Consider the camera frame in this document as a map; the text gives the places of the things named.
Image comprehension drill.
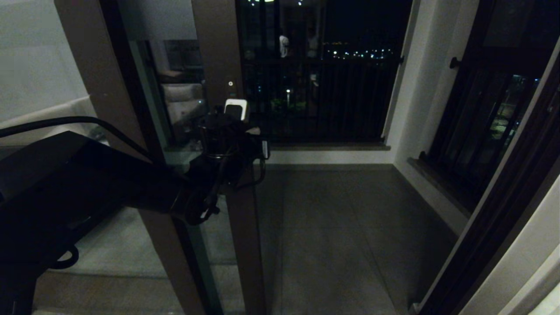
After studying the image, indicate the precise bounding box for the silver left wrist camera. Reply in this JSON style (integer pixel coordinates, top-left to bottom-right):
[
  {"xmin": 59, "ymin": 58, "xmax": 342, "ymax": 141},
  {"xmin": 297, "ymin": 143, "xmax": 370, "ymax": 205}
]
[{"xmin": 224, "ymin": 98, "xmax": 249, "ymax": 123}]

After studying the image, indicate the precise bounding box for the grey floor rug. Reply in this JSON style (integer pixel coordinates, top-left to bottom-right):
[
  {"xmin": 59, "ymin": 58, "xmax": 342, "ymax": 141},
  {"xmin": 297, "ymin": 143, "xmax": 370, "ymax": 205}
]
[{"xmin": 52, "ymin": 206, "xmax": 169, "ymax": 279}]

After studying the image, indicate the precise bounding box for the black metal balcony railing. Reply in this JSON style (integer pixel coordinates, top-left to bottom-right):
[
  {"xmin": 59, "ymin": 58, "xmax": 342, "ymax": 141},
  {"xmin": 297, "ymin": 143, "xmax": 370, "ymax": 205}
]
[{"xmin": 241, "ymin": 56, "xmax": 404, "ymax": 145}]

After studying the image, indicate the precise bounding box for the grey and beige sofa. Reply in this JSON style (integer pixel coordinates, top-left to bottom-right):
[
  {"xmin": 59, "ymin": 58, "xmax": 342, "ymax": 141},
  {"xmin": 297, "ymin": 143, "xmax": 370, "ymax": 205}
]
[{"xmin": 0, "ymin": 96, "xmax": 99, "ymax": 147}]

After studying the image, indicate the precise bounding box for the dark brown door jamb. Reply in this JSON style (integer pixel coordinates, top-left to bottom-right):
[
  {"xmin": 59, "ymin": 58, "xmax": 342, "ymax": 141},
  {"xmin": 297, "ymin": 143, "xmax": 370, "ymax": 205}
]
[{"xmin": 418, "ymin": 42, "xmax": 560, "ymax": 315}]

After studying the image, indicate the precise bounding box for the black window guard railing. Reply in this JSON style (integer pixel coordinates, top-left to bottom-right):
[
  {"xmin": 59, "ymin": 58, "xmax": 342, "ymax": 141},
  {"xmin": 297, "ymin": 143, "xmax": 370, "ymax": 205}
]
[{"xmin": 419, "ymin": 58, "xmax": 543, "ymax": 206}]

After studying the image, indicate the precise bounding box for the recessed metal door handle plate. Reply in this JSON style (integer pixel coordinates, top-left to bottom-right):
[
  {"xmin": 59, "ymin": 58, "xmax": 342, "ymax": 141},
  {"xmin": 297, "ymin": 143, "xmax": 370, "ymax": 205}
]
[{"xmin": 222, "ymin": 78, "xmax": 240, "ymax": 100}]

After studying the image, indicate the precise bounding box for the brown framed fixed glass door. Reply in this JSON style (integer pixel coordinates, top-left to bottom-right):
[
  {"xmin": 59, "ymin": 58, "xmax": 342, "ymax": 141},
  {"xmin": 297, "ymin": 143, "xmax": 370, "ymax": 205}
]
[{"xmin": 0, "ymin": 0, "xmax": 208, "ymax": 315}]

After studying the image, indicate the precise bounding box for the brown framed sliding glass door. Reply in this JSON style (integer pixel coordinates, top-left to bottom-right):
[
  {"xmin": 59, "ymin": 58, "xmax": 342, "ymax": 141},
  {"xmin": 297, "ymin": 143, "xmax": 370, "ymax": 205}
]
[{"xmin": 118, "ymin": 0, "xmax": 268, "ymax": 315}]

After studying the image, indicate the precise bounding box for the dark framed window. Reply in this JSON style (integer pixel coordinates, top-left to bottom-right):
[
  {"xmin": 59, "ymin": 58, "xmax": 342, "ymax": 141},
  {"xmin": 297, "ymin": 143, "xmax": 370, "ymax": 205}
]
[{"xmin": 427, "ymin": 0, "xmax": 560, "ymax": 217}]

